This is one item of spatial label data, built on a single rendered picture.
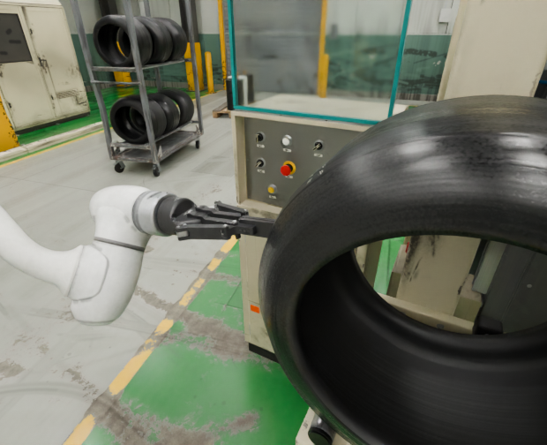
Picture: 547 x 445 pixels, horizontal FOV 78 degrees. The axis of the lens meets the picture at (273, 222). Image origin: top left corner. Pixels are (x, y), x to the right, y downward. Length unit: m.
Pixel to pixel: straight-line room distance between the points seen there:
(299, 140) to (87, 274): 0.80
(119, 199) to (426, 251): 0.65
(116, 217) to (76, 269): 0.12
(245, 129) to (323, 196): 0.95
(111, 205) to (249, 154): 0.70
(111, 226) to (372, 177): 0.53
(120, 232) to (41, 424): 1.41
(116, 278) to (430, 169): 0.59
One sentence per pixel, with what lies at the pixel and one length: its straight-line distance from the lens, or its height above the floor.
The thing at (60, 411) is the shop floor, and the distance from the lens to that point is 2.02.
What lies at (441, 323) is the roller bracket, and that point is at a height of 0.94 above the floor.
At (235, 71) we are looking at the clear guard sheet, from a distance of 1.26.
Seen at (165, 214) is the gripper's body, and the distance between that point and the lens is 0.65.
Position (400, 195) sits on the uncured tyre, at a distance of 0.34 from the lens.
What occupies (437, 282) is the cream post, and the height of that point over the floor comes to 1.03.
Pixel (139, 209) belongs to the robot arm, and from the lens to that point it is 0.69.
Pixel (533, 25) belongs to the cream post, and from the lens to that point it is 0.69.
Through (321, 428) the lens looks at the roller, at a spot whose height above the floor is 0.92.
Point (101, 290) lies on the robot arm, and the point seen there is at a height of 1.09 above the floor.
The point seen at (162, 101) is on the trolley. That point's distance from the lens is 4.49.
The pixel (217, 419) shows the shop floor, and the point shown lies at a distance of 1.77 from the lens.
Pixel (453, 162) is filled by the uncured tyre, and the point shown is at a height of 1.42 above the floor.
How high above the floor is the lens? 1.52
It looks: 30 degrees down
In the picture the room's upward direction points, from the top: straight up
